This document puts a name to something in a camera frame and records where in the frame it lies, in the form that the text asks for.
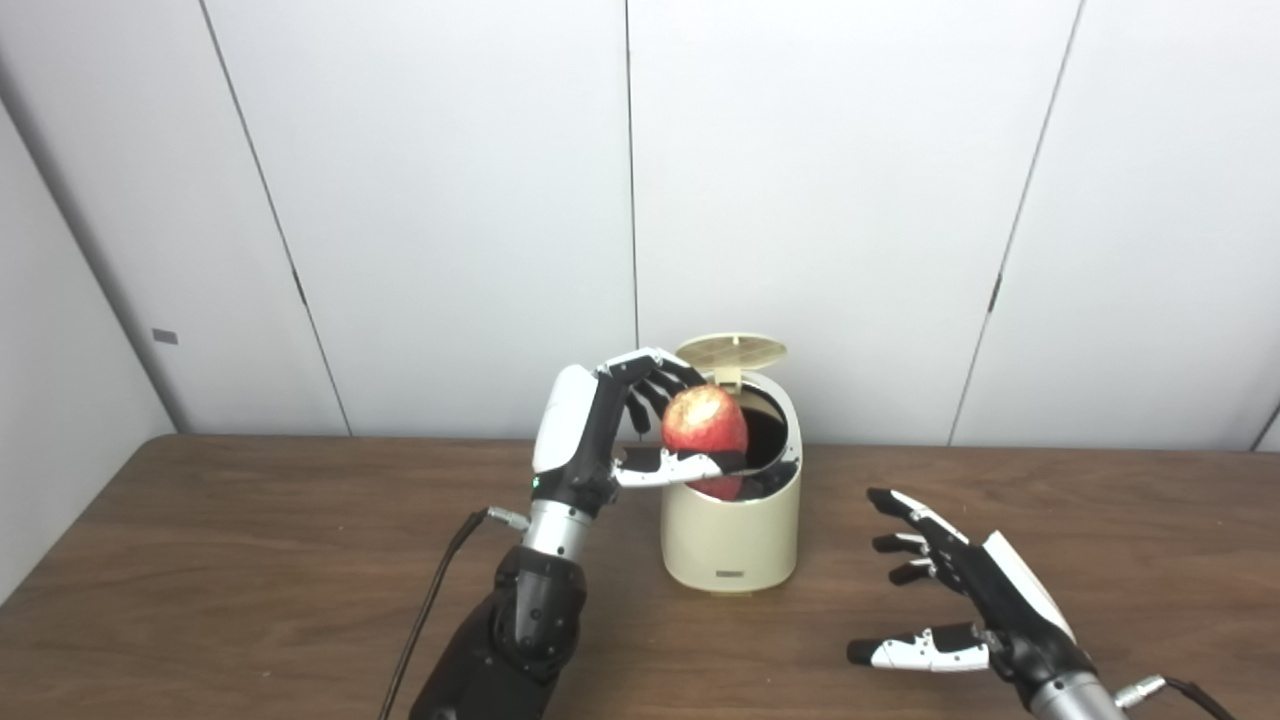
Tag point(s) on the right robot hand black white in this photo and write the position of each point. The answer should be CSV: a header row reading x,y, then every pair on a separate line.
x,y
1010,600

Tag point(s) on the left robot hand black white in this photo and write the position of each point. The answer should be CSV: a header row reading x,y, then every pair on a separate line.
x,y
575,440

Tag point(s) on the red apple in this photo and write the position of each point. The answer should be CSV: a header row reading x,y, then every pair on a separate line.
x,y
705,420

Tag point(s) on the cream round bin lid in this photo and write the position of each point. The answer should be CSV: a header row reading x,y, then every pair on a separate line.
x,y
730,350

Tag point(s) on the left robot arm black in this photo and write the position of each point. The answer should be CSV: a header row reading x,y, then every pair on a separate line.
x,y
510,630

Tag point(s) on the cream-colored bin body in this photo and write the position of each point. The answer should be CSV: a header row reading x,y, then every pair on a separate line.
x,y
730,540

